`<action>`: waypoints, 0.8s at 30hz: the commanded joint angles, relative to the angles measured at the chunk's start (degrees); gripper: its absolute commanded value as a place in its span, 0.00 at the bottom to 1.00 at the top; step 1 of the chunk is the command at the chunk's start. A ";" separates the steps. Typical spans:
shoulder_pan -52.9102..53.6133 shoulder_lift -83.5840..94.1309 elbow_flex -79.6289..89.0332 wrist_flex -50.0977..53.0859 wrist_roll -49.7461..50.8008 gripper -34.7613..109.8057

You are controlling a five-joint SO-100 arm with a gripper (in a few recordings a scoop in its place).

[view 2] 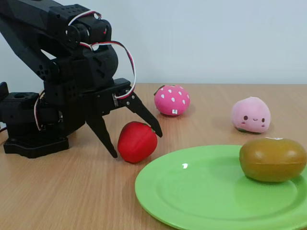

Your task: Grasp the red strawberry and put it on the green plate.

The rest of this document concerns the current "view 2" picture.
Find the green plastic plate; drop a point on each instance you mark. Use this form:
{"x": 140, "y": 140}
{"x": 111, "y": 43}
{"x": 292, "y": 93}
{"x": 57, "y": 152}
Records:
{"x": 204, "y": 198}

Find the pink plush peach with face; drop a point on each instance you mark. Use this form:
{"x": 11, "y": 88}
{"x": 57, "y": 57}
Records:
{"x": 250, "y": 112}

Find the black robot arm with base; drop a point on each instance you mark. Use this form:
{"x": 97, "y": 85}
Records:
{"x": 24, "y": 24}

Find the red squishy strawberry toy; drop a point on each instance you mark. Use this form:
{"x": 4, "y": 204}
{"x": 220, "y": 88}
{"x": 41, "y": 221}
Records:
{"x": 136, "y": 143}

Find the brown squishy kiwi toy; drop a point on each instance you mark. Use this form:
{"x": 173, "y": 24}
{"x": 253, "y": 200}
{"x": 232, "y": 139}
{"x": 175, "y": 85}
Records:
{"x": 271, "y": 160}

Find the pink plush strawberry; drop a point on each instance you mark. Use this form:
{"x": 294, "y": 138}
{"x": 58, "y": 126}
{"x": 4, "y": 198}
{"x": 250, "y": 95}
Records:
{"x": 171, "y": 100}

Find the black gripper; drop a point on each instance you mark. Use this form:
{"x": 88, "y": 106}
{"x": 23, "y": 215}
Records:
{"x": 100, "y": 101}

